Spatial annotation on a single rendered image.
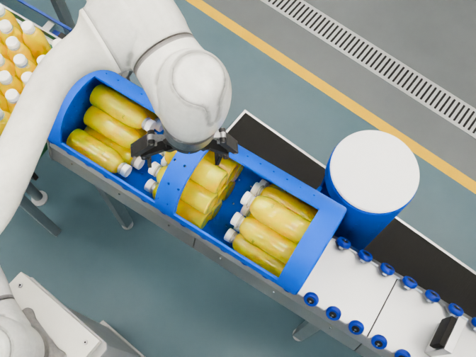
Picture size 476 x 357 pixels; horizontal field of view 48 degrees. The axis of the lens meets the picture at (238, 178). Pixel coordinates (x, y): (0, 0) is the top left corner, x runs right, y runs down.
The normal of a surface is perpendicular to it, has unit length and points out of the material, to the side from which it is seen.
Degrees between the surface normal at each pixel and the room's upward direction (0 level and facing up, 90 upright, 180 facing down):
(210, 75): 23
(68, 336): 5
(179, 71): 12
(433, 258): 0
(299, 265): 42
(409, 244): 0
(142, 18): 17
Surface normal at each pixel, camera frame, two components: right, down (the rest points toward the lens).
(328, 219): 0.19, -0.60
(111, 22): -0.04, 0.01
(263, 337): 0.02, -0.37
